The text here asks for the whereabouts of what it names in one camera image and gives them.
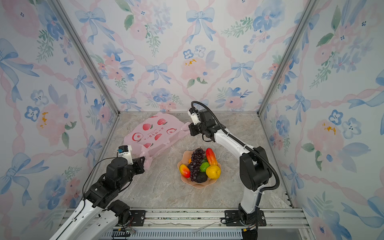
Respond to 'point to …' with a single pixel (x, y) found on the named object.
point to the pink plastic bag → (148, 136)
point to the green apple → (204, 166)
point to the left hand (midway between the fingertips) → (145, 156)
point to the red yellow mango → (184, 170)
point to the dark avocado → (201, 177)
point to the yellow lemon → (213, 171)
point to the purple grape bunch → (197, 157)
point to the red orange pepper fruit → (211, 156)
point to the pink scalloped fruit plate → (187, 155)
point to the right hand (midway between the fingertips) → (190, 124)
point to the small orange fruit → (190, 161)
